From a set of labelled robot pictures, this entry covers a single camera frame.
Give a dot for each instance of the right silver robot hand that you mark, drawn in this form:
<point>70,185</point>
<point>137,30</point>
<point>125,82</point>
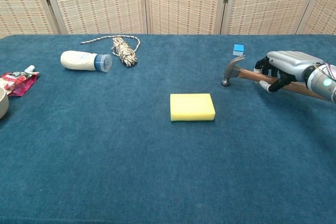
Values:
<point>288,61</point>

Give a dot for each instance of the beige bowl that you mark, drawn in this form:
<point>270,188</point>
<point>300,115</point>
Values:
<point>3,103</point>

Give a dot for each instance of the small blue cube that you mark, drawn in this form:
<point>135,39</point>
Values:
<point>238,49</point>

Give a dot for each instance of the bamboo folding screen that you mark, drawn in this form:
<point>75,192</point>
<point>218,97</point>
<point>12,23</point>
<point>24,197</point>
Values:
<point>183,1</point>

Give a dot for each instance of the yellow sponge block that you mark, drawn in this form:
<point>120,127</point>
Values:
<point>191,104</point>

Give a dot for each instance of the blue table cloth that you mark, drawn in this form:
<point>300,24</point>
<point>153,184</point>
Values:
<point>131,161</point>

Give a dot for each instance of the red spout pouch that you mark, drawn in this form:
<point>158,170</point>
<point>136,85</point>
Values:
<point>18,82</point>

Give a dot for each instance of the white bottle blue cap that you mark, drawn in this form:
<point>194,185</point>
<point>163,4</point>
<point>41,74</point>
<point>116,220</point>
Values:
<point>78,60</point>

